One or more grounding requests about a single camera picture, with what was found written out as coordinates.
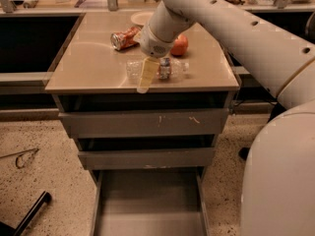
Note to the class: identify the grey top drawer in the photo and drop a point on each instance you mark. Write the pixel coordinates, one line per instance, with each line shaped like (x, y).
(149, 123)

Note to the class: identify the clear plastic water bottle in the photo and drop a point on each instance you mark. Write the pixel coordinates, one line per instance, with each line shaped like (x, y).
(169, 68)

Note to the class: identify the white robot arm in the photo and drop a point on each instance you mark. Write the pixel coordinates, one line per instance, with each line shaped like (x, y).
(278, 192)

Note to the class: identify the crushed orange soda can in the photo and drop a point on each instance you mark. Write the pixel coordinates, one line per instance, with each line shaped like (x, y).
(124, 39)

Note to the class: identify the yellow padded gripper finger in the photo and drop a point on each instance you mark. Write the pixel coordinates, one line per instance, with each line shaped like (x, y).
(149, 70)

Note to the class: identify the red apple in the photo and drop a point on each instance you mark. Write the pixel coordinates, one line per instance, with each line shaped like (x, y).
(180, 45)

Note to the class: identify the grey drawer cabinet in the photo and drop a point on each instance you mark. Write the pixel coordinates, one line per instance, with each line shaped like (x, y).
(91, 77)

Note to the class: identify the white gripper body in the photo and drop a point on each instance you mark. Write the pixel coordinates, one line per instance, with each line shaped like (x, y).
(154, 43)

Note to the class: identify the white paper bowl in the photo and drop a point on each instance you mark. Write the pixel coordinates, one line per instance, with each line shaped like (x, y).
(140, 18)

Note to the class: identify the grey open bottom drawer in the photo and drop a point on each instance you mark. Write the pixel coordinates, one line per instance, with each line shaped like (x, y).
(150, 202)

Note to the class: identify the grey middle drawer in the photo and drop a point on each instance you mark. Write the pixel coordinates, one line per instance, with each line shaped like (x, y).
(146, 158)

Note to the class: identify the black chair leg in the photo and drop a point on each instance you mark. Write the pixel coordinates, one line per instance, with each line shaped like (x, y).
(6, 230)

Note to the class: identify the black office chair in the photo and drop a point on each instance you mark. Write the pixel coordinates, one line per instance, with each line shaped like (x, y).
(259, 108)

